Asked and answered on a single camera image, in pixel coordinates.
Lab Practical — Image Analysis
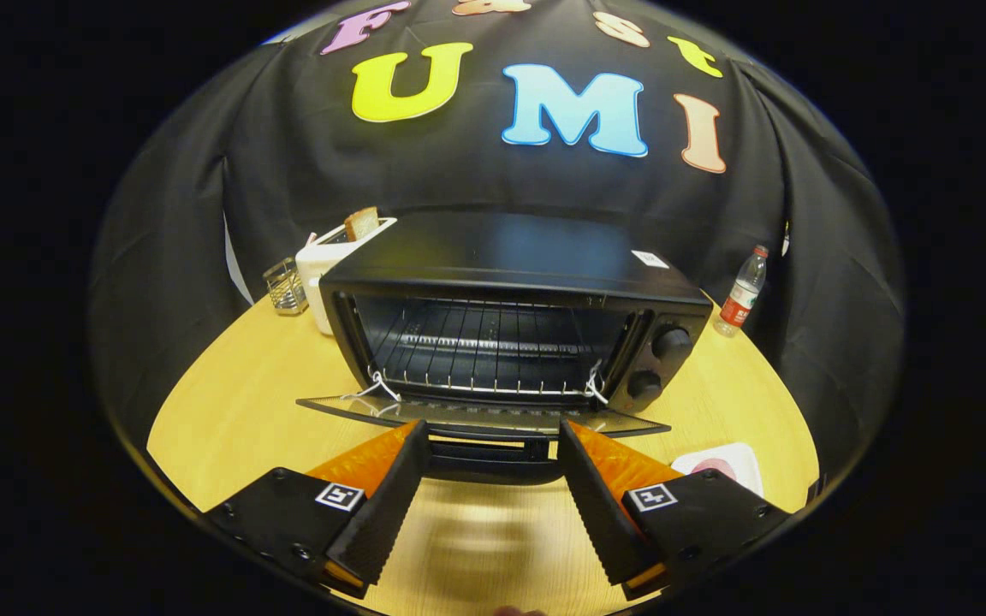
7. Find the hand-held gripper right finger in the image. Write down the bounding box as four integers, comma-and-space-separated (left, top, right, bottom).
557, 419, 793, 601

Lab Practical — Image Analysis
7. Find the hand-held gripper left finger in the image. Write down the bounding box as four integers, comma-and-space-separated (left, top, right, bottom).
202, 419, 432, 600

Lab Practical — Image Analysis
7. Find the white square plate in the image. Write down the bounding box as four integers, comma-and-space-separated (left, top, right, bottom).
671, 442, 765, 497

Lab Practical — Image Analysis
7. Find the black toaster oven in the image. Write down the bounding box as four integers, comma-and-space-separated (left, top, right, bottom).
296, 211, 715, 487

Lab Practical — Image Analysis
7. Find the white toaster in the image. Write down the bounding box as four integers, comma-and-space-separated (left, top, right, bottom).
295, 216, 398, 336

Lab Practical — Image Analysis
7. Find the clear plastic water bottle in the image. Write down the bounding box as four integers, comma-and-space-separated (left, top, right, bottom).
713, 246, 769, 338

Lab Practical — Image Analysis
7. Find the brown bread slice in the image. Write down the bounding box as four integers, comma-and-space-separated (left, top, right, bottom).
344, 206, 380, 242

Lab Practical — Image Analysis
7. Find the metal wire mesh holder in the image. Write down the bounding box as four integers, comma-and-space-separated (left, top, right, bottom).
263, 258, 309, 317

